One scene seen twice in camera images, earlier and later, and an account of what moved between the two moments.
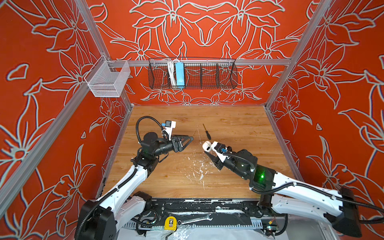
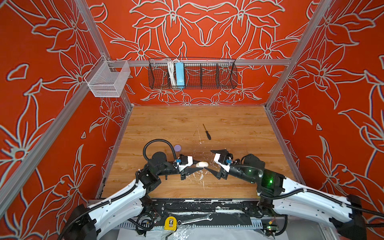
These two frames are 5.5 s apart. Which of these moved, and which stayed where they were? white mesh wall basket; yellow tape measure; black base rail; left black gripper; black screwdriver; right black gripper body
Moved: left black gripper; right black gripper body
Stayed: black base rail; black screwdriver; white mesh wall basket; yellow tape measure
